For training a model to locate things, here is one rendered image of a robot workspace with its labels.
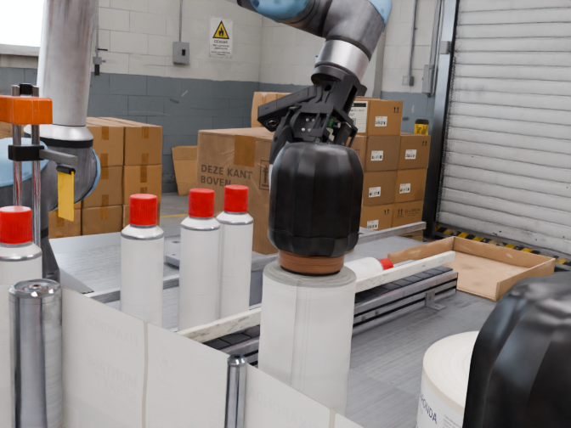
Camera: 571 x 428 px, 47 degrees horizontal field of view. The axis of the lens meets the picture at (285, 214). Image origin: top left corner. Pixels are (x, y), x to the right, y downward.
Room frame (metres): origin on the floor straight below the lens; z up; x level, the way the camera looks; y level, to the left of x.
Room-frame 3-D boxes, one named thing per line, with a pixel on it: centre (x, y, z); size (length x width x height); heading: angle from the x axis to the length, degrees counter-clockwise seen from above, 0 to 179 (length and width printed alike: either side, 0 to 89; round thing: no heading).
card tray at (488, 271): (1.45, -0.43, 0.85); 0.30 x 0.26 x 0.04; 138
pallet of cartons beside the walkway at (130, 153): (4.45, 1.50, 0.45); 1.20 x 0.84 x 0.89; 42
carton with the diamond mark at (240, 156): (1.44, 0.01, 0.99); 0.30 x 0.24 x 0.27; 149
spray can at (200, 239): (0.85, 0.11, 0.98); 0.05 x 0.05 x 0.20
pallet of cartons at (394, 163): (5.00, -0.38, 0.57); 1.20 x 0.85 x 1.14; 133
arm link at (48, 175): (1.03, 0.44, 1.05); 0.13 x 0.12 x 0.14; 169
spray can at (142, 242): (0.78, 0.17, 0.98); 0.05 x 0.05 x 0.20
